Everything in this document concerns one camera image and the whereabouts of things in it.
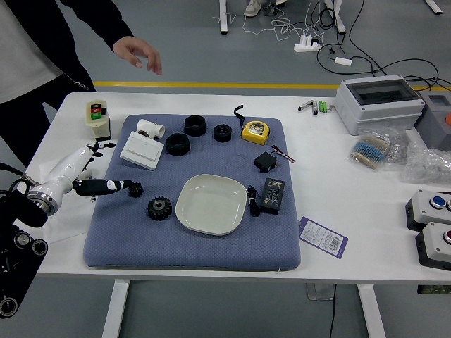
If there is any large black gear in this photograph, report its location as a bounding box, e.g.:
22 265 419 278
147 196 173 222

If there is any blue-grey quilted mat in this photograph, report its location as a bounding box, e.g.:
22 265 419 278
82 114 302 272

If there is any person's left hand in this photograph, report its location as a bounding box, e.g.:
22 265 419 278
112 36 163 76

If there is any grey sneaker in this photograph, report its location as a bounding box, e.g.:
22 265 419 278
244 0 264 18

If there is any large black hex nut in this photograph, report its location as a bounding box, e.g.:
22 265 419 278
166 132 192 156
183 115 207 137

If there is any white power strip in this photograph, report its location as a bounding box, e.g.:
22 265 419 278
294 35 323 53

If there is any button box with blue button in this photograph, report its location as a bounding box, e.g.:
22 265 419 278
404 189 451 232

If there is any black bundled cable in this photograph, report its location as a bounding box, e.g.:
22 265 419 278
245 184 261 217

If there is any clear bag of small parts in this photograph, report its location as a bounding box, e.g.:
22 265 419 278
385 128 410 167

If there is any person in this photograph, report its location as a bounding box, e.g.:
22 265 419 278
0 0 135 169

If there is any black floor cable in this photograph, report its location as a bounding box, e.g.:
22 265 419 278
316 0 451 93

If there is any white wall switch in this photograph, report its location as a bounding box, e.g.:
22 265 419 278
119 131 166 171

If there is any grey box with orange button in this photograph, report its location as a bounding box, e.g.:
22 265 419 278
414 90 451 152

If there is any white square plate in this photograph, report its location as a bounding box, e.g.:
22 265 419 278
175 173 249 237

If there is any red brown servo wire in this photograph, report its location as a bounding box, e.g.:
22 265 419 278
271 144 296 163

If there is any beige push-button switch box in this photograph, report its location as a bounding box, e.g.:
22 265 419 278
85 99 112 142

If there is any button box with red button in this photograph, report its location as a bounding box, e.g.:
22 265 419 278
414 221 451 271

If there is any purple tag card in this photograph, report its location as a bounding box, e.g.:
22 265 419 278
298 215 349 261

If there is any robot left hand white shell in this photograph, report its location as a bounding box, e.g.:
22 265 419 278
33 142 137 198

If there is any small black hex nut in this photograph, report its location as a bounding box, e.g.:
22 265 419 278
212 123 233 143

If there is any white PVC tee fitting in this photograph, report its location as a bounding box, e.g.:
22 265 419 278
136 118 166 141

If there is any yellow tape measure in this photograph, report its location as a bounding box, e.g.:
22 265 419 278
232 104 271 146

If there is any grey electrical enclosure box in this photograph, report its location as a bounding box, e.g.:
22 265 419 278
333 74 426 136

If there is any white floor cable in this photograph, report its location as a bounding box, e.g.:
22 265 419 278
211 0 327 44

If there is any black servo motor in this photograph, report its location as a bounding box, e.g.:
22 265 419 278
254 151 278 173

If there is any black digital display module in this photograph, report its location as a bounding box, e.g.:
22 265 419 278
259 177 285 215

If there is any clear bubble wrap bag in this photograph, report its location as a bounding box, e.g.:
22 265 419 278
400 142 451 186

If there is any bag of blue resistors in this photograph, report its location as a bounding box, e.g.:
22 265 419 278
350 127 393 173

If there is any white desk leg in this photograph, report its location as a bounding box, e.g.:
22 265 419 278
218 0 228 35
333 0 347 35

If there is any white table leg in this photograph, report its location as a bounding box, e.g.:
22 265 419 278
357 284 387 338
101 280 130 338

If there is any black hanging cable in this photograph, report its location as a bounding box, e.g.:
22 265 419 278
328 284 338 338

